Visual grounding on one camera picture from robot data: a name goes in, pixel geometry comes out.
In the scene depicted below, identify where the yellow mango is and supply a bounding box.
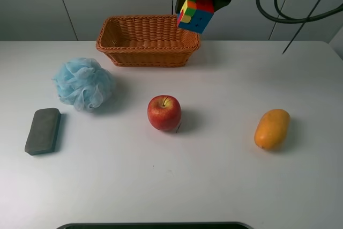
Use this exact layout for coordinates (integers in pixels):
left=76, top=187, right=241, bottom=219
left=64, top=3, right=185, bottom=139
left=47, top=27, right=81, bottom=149
left=254, top=109, right=290, bottom=151

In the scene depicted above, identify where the orange wicker basket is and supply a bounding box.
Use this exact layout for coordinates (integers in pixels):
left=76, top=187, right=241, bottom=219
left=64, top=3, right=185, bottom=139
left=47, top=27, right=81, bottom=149
left=96, top=14, right=200, bottom=68

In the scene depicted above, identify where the black tray edge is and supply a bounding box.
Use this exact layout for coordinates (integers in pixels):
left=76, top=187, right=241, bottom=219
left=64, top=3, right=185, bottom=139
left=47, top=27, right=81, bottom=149
left=58, top=222, right=251, bottom=229

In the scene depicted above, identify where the thin black cable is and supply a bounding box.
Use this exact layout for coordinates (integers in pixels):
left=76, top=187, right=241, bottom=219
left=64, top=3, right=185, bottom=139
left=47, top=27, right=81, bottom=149
left=282, top=0, right=334, bottom=55

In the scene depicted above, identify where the blue mesh bath pouf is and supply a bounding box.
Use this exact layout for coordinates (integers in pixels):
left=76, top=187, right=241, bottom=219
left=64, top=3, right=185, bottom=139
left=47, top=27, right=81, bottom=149
left=53, top=58, right=116, bottom=112

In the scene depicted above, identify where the multicoloured puzzle cube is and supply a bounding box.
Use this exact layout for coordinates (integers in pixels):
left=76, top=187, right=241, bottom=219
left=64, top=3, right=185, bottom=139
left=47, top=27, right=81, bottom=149
left=177, top=0, right=214, bottom=34

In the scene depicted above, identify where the grey rectangular sponge block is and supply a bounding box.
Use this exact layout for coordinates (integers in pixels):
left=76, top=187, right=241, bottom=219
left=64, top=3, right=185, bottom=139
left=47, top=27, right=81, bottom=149
left=25, top=108, right=61, bottom=156

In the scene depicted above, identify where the red apple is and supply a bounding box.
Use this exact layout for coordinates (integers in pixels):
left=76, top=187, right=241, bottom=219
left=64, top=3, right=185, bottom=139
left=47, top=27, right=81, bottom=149
left=147, top=95, right=182, bottom=131

